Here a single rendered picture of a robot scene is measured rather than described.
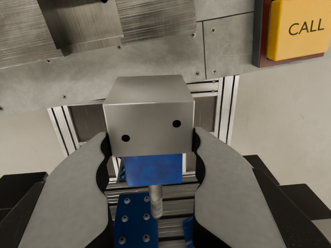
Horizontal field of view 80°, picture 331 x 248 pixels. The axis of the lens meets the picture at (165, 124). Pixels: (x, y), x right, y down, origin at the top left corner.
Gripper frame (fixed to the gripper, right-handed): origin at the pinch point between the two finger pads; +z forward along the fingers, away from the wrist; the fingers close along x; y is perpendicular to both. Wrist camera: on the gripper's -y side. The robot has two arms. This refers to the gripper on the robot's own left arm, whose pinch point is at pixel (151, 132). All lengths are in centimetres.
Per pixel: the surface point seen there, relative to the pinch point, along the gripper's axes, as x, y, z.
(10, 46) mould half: -10.4, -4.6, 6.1
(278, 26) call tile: 13.5, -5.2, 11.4
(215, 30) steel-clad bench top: 8.0, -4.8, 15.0
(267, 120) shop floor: 70, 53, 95
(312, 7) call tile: 16.6, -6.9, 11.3
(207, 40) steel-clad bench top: 7.1, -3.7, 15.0
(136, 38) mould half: -0.9, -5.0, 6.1
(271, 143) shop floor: 77, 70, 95
